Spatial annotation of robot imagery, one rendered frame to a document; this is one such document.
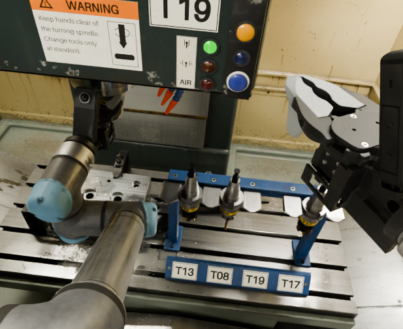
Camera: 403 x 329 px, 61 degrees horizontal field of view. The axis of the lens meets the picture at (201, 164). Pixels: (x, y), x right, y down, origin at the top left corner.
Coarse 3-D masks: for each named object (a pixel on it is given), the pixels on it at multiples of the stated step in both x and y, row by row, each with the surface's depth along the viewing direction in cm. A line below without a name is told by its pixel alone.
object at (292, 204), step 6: (282, 198) 93; (288, 198) 92; (294, 198) 93; (300, 198) 93; (288, 204) 91; (294, 204) 91; (300, 204) 91; (288, 210) 90; (294, 210) 90; (300, 210) 90; (294, 216) 89
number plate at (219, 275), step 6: (210, 270) 105; (216, 270) 105; (222, 270) 105; (228, 270) 105; (210, 276) 106; (216, 276) 106; (222, 276) 105; (228, 276) 105; (216, 282) 106; (222, 282) 106; (228, 282) 106
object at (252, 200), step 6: (246, 192) 93; (252, 192) 93; (258, 192) 93; (246, 198) 92; (252, 198) 92; (258, 198) 92; (246, 204) 90; (252, 204) 90; (258, 204) 90; (246, 210) 89; (252, 210) 89; (258, 210) 89
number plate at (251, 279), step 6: (246, 270) 105; (246, 276) 105; (252, 276) 105; (258, 276) 105; (264, 276) 105; (246, 282) 105; (252, 282) 105; (258, 282) 105; (264, 282) 105; (264, 288) 105
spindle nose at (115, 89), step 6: (72, 78) 73; (72, 84) 76; (78, 84) 73; (84, 84) 72; (90, 84) 72; (96, 84) 72; (102, 84) 72; (108, 84) 72; (114, 84) 73; (120, 84) 74; (126, 84) 75; (102, 90) 73; (108, 90) 73; (114, 90) 74; (120, 90) 75; (126, 90) 76; (102, 96) 74; (108, 96) 75
